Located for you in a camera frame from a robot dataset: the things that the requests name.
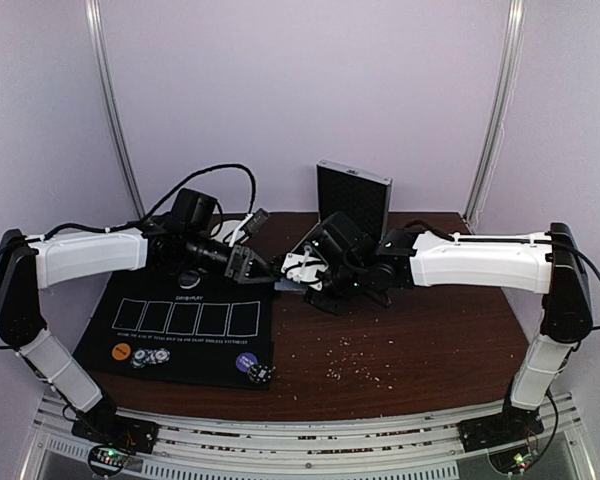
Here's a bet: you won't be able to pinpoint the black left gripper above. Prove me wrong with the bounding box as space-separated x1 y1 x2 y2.
183 229 280 284

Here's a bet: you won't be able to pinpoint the boxed deck of cards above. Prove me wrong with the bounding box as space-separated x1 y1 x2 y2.
274 279 307 293

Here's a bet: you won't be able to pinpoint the clear acrylic dealer button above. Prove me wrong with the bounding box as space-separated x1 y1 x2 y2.
178 271 201 290

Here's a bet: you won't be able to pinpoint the blue small blind button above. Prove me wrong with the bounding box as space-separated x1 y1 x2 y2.
235 352 258 373

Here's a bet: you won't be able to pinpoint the black poker chip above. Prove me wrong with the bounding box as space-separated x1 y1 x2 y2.
247 364 273 385

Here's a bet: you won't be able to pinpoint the white blue chips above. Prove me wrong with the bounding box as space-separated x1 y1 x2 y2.
130 348 171 369

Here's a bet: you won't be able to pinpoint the orange big blind button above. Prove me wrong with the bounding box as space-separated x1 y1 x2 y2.
111 343 132 361

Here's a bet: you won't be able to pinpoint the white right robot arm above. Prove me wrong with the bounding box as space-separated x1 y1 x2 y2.
282 212 593 442

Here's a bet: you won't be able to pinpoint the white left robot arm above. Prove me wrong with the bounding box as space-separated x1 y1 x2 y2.
0 229 273 444

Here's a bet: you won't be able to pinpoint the orange bowl white inside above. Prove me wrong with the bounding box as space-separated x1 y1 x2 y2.
210 220 241 243

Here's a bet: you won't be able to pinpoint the aluminium poker chip case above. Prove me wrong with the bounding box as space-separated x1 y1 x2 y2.
291 160 392 262

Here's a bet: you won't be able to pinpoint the black poker table mat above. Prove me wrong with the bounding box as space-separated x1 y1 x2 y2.
74 268 275 390

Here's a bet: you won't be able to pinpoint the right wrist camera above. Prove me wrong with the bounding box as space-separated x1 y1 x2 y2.
280 242 329 291

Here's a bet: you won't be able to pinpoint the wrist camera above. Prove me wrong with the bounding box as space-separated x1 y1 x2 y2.
229 208 270 246
280 242 329 291

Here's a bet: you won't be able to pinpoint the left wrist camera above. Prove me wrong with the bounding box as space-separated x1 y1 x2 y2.
229 208 270 246

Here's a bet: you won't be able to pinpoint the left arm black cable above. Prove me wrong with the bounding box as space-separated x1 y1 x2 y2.
0 162 259 351

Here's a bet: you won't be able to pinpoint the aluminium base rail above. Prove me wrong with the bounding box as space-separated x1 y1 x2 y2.
27 392 584 480

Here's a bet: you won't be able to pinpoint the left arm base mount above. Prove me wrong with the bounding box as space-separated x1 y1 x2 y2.
71 414 159 454

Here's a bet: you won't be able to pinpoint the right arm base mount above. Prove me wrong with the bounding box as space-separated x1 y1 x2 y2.
458 410 544 452

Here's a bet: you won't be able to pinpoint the right aluminium frame post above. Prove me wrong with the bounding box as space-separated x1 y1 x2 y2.
463 0 527 230

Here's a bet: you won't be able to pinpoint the aluminium frame post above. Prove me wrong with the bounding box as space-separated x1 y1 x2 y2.
84 0 145 218
463 0 527 230

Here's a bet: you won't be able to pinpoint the left aluminium frame post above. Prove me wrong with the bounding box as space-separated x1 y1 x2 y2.
84 0 145 218

